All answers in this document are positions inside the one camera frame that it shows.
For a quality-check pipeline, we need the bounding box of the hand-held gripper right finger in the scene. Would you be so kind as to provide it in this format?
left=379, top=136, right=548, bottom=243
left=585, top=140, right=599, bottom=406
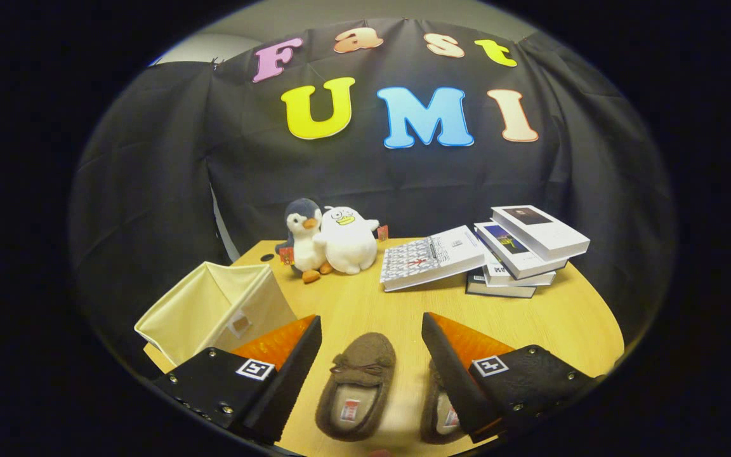
left=421, top=313, right=604, bottom=444

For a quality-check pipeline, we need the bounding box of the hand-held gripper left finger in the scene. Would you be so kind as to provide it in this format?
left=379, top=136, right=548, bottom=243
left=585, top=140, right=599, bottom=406
left=152, top=315, right=323, bottom=445

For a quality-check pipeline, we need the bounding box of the brown moccasin shoe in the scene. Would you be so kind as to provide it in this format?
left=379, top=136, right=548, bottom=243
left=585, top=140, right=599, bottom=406
left=315, top=332, right=397, bottom=442
left=419, top=359, right=468, bottom=445

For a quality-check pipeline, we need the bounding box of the beige fabric storage box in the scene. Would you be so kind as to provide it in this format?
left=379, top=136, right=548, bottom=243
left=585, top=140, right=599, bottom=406
left=134, top=262, right=298, bottom=367

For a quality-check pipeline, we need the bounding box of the dark cover book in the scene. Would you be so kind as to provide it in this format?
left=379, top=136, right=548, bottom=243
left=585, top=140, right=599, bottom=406
left=465, top=268, right=537, bottom=299

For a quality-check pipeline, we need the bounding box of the thin white book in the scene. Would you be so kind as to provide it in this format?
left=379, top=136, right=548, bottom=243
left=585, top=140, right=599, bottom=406
left=484, top=251, right=556, bottom=288

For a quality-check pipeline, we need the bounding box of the patterned cover book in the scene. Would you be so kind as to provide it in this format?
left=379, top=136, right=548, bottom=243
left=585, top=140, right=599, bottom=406
left=379, top=225, right=487, bottom=293

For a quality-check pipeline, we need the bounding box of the grey penguin plush toy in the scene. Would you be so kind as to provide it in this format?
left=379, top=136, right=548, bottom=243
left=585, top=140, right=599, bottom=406
left=275, top=198, right=334, bottom=284

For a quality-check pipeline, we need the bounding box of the white book blue picture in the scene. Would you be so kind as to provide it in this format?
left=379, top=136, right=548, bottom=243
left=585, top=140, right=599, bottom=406
left=474, top=221, right=569, bottom=280

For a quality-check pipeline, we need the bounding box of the white duck plush toy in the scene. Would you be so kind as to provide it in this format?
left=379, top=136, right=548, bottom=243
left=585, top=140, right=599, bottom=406
left=318, top=206, right=389, bottom=275

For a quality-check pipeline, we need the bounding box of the thick white book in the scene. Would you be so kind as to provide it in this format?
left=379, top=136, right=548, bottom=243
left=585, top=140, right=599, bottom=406
left=491, top=204, right=591, bottom=262

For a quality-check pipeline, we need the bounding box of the black backdrop cloth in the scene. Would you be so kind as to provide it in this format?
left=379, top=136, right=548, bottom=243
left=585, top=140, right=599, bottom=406
left=67, top=16, right=680, bottom=381

